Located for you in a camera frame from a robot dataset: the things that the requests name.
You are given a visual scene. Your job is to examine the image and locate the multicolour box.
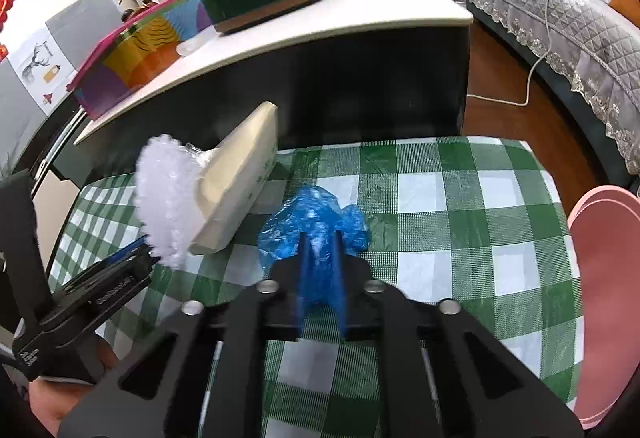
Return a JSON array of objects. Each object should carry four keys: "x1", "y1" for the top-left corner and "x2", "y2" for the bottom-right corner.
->
[{"x1": 66, "y1": 0, "x2": 216, "y2": 121}]

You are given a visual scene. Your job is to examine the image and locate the pink plastic bin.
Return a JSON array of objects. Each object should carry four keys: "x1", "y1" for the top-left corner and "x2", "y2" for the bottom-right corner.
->
[{"x1": 567, "y1": 184, "x2": 640, "y2": 430}]

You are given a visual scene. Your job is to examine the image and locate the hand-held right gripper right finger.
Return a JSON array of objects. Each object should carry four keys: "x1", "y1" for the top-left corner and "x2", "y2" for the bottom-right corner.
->
[{"x1": 331, "y1": 230, "x2": 585, "y2": 438}]

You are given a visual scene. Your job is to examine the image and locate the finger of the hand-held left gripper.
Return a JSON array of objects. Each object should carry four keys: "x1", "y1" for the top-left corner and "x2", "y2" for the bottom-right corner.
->
[
  {"x1": 65, "y1": 234, "x2": 150, "y2": 291},
  {"x1": 112, "y1": 245, "x2": 162, "y2": 278}
]

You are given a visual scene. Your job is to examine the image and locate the blue plastic bag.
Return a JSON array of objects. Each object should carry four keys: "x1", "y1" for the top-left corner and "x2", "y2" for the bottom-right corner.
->
[{"x1": 257, "y1": 185, "x2": 371, "y2": 314}]

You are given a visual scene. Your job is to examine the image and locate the white cable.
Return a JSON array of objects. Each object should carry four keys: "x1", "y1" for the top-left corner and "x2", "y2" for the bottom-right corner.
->
[{"x1": 465, "y1": 0, "x2": 561, "y2": 107}]

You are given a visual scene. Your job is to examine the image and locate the grey quilted sofa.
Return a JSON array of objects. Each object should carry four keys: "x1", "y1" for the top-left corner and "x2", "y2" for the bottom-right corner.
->
[{"x1": 445, "y1": 0, "x2": 640, "y2": 191}]

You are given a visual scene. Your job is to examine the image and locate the white coffee table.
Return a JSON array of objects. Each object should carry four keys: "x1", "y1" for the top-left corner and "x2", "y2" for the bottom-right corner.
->
[{"x1": 50, "y1": 0, "x2": 473, "y2": 199}]

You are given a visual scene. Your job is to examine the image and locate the white bubble plastic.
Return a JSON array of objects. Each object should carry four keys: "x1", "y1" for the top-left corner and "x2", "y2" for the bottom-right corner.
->
[{"x1": 134, "y1": 134, "x2": 211, "y2": 269}]

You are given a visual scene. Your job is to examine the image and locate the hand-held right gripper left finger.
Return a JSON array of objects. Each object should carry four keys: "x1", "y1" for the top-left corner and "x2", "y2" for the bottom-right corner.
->
[{"x1": 57, "y1": 232, "x2": 313, "y2": 438}]

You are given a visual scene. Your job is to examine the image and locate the cloth-covered television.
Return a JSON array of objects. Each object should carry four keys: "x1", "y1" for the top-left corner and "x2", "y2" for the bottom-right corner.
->
[{"x1": 0, "y1": 0, "x2": 126, "y2": 159}]

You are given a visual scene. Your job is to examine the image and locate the red wall decoration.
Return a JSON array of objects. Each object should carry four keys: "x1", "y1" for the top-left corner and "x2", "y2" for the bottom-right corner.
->
[{"x1": 0, "y1": 0, "x2": 25, "y2": 26}]

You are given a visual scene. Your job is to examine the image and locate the clear plastic cup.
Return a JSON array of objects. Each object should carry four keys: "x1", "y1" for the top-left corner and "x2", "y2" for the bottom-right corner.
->
[{"x1": 176, "y1": 30, "x2": 213, "y2": 57}]

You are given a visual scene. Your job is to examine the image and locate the cream box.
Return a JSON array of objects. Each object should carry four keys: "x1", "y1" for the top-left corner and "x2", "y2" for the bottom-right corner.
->
[{"x1": 190, "y1": 101, "x2": 279, "y2": 256}]

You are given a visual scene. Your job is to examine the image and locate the dark television cabinet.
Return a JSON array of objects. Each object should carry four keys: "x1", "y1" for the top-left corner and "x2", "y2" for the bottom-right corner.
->
[{"x1": 0, "y1": 108, "x2": 86, "y2": 199}]

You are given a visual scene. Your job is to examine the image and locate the dark small ornament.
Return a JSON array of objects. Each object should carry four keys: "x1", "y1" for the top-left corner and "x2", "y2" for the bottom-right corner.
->
[{"x1": 122, "y1": 0, "x2": 158, "y2": 20}]

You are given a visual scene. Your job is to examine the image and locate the green checked tablecloth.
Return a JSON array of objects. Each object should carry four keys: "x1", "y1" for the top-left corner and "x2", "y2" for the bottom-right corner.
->
[{"x1": 47, "y1": 135, "x2": 586, "y2": 438}]

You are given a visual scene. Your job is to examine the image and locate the person's left hand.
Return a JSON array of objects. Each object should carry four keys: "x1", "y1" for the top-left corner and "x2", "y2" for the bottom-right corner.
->
[{"x1": 27, "y1": 340, "x2": 119, "y2": 436}]

